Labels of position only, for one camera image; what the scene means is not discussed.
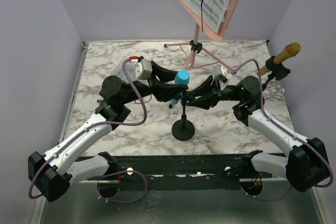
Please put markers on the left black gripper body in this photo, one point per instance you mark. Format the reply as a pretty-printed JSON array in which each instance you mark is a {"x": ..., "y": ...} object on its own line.
[{"x": 146, "y": 89}]

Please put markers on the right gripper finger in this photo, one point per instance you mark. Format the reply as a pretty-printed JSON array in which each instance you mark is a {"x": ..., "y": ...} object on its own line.
[
  {"x": 203, "y": 88},
  {"x": 204, "y": 102}
]

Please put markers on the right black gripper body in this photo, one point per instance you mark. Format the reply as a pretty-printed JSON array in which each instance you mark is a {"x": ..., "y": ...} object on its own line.
[{"x": 216, "y": 93}]

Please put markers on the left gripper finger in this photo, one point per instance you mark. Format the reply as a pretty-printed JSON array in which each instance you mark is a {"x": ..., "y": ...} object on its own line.
[
  {"x": 163, "y": 74},
  {"x": 164, "y": 92}
]

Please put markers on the blue microphone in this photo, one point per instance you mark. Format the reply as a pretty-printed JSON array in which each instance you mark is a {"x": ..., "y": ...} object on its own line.
[{"x": 181, "y": 78}]

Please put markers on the pink music stand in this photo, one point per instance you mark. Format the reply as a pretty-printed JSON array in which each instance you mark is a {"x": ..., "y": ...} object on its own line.
[{"x": 210, "y": 24}]

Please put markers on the black round-base mic stand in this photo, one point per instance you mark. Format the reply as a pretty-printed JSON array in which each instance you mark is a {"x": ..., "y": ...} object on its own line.
[{"x": 183, "y": 129}]

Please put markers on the black desktop mic stand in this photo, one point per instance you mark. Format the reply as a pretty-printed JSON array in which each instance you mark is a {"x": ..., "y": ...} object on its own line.
[{"x": 278, "y": 72}]

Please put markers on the gold microphone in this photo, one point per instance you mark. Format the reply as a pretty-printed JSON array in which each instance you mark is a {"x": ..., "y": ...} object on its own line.
[{"x": 289, "y": 51}]

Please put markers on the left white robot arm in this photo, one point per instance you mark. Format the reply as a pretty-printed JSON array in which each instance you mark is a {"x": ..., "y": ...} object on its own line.
[{"x": 54, "y": 171}]

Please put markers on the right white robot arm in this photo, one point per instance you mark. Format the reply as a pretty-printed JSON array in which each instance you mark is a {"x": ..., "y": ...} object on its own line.
[{"x": 305, "y": 161}]

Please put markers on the clear plastic compartment box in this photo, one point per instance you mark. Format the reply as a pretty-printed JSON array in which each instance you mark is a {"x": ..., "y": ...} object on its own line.
[{"x": 118, "y": 71}]

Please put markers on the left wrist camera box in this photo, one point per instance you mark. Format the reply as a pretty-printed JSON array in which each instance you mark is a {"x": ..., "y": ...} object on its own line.
[{"x": 138, "y": 69}]

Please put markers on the black mounting rail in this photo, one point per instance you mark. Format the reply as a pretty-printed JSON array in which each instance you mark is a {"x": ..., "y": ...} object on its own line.
[{"x": 184, "y": 172}]

